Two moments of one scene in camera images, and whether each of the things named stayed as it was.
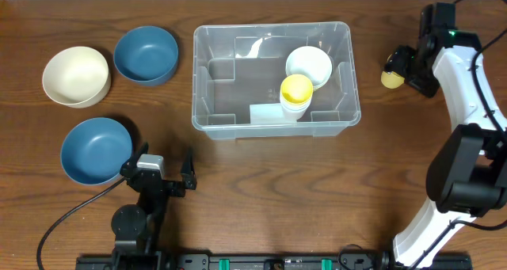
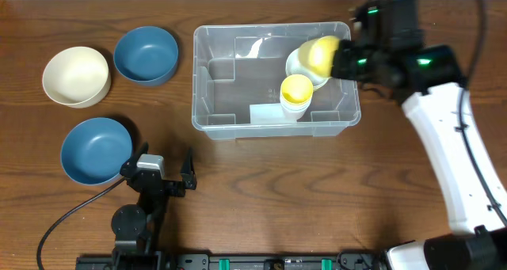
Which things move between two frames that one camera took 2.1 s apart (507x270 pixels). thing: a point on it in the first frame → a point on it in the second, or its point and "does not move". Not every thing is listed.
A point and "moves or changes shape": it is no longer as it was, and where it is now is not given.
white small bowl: x=311 y=62 does not move
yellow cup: x=391 y=80 moves or changes shape
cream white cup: x=292 y=115 does not move
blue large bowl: x=146 y=55 does not move
